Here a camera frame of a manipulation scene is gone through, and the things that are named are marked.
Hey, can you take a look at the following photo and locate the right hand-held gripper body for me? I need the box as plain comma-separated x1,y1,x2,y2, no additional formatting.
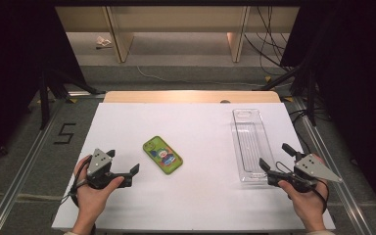
268,153,343,194

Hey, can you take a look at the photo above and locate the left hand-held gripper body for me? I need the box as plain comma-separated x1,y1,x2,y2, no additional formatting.
85,148,120,190

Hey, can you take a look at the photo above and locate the clear plastic tray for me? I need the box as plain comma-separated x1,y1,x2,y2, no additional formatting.
230,108,278,184

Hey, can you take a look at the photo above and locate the green cartoon phone case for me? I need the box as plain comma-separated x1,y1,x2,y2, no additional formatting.
142,135,184,175

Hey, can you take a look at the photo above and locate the person's right hand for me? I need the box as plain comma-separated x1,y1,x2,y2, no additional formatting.
277,179,330,227

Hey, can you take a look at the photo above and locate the person's left hand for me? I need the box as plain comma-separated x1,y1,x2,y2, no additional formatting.
72,156,125,216

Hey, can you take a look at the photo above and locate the black metal stand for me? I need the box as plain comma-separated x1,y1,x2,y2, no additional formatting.
38,67,107,131
258,58,319,127

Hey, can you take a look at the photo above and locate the white table mat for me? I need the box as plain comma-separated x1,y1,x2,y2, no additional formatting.
51,102,337,231

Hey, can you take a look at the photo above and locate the wooden table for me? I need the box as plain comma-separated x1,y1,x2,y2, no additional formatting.
103,90,282,104

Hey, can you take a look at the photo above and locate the dark curtain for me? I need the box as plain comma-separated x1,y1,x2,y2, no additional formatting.
279,0,376,223
0,0,87,170

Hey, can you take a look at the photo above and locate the crumpled white paper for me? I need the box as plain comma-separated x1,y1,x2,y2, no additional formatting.
95,35,113,50

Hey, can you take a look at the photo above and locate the beige wooden shelf unit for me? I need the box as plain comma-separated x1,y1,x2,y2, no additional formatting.
54,5,301,64

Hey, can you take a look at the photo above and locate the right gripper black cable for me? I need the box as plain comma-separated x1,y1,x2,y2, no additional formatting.
275,161,329,214

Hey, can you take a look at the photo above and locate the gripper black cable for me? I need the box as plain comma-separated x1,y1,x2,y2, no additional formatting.
275,161,329,214
69,156,94,209

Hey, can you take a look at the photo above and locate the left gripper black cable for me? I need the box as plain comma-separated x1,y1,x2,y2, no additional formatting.
69,156,94,209

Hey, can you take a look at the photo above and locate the black floor cable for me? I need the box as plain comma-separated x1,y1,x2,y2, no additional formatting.
288,108,312,155

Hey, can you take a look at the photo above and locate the thin lanyard loop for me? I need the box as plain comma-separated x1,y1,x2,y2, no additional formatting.
59,190,79,207

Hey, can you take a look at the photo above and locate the aluminium floor rail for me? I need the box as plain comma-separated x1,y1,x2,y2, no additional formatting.
292,97,373,235
0,97,67,235

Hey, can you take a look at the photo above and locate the white floor cable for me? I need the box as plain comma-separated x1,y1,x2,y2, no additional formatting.
136,65,265,88

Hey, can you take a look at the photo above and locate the bundle of black cables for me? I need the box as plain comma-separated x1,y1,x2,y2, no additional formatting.
243,5,295,76

